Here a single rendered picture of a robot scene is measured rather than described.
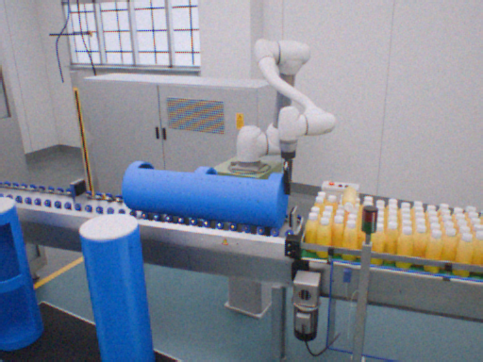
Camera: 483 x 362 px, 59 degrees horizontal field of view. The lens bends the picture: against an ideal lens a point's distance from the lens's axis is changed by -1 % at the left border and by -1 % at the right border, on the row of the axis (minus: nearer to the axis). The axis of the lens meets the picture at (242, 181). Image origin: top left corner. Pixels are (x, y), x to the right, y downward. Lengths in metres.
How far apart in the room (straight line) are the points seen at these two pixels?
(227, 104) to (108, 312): 2.21
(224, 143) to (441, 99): 2.12
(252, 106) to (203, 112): 0.52
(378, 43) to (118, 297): 3.47
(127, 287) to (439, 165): 3.42
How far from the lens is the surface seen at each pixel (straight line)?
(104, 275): 2.20
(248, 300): 3.14
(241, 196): 2.13
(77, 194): 2.77
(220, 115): 3.92
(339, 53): 4.73
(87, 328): 3.06
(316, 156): 5.00
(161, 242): 2.44
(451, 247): 2.10
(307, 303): 2.04
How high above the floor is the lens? 1.96
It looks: 20 degrees down
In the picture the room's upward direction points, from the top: 1 degrees counter-clockwise
